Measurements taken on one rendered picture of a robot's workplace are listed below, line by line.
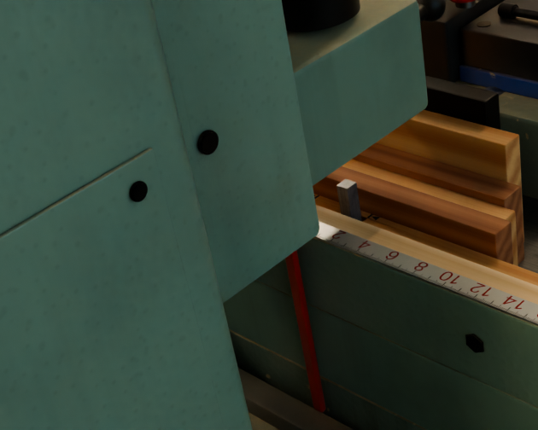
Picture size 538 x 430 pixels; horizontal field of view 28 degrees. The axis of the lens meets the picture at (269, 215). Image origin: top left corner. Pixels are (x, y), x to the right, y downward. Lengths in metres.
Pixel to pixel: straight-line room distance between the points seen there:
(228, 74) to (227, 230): 0.07
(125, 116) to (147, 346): 0.09
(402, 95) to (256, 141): 0.16
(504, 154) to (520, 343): 0.14
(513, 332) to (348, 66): 0.16
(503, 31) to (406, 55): 0.14
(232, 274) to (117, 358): 0.11
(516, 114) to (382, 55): 0.15
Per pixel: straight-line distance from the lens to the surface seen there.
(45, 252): 0.38
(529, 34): 0.73
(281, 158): 0.50
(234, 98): 0.47
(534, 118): 0.71
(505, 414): 0.60
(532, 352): 0.56
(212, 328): 0.45
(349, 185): 0.65
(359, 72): 0.59
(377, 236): 0.63
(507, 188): 0.65
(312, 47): 0.58
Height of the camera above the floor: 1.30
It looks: 32 degrees down
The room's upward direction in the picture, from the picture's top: 11 degrees counter-clockwise
